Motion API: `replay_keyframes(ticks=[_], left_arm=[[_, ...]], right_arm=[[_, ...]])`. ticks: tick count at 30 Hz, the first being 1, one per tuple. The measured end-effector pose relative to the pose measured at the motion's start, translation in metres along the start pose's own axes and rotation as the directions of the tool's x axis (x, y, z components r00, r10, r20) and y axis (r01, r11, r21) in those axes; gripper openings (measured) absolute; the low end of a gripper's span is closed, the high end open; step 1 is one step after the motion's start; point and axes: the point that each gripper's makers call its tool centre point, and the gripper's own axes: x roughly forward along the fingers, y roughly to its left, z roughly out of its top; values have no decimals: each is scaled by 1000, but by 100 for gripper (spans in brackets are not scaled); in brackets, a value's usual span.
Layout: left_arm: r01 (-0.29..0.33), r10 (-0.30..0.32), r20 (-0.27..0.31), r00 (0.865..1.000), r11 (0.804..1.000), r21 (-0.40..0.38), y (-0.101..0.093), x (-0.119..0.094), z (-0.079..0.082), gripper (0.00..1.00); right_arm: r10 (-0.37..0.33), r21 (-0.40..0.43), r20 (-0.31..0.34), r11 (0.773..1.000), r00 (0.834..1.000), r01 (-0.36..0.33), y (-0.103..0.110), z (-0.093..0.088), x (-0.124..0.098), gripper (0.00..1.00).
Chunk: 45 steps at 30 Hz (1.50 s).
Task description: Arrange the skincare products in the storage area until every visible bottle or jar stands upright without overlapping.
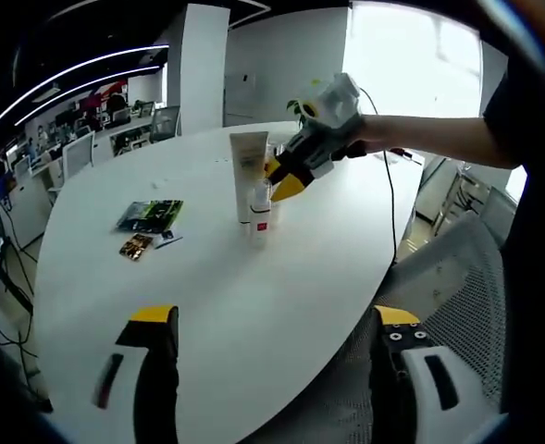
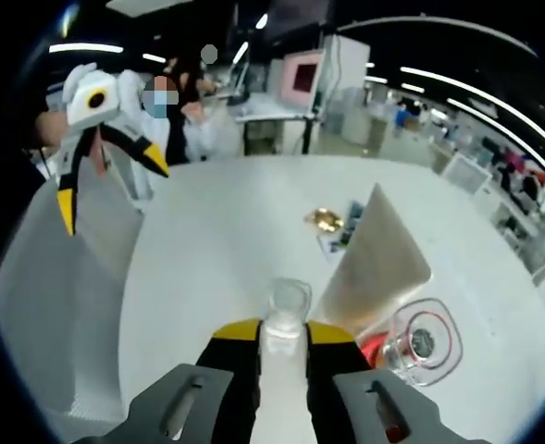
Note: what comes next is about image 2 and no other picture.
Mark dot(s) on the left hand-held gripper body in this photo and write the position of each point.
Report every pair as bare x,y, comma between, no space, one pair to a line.
91,102

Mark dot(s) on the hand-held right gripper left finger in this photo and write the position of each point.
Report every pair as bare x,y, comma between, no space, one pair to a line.
179,407

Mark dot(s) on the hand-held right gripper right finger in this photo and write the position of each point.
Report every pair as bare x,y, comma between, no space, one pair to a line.
383,407

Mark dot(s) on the red-capped clear tube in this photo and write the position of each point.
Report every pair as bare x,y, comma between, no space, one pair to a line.
427,344

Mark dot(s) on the large white skincare tube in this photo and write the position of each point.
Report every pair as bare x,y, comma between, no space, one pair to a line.
378,259

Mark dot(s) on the small blue white skincare sachet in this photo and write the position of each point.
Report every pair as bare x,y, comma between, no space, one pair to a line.
330,247

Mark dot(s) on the green black skincare sachet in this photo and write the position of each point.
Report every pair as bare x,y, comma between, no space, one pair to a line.
353,213

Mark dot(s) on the gold brown skincare sachet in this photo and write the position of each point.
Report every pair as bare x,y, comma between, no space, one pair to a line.
325,219

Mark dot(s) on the person's left hand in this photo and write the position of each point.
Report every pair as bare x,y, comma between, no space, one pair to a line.
50,129

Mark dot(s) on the grey mesh chair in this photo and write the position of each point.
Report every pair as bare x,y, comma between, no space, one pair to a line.
54,300

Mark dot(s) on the white mesh office chair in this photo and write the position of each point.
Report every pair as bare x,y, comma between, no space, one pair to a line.
468,173

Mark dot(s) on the long ceiling light strip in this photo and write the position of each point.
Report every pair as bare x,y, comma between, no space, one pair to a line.
438,78

